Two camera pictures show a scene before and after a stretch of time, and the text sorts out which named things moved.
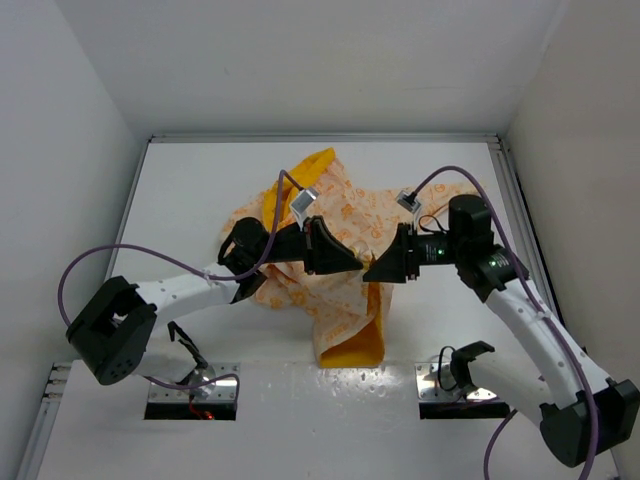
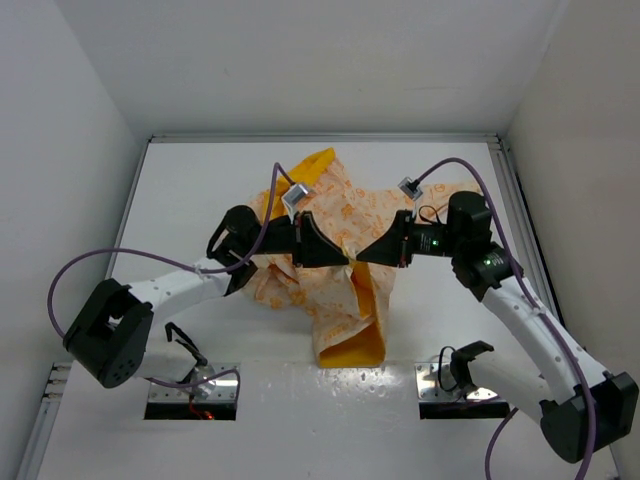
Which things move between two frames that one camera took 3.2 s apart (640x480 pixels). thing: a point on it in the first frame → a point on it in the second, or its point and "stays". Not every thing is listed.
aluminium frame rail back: x=489 y=138 stays
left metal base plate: x=223 y=391 stays
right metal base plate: x=430 y=389 stays
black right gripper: x=397 y=262 → x=393 y=248
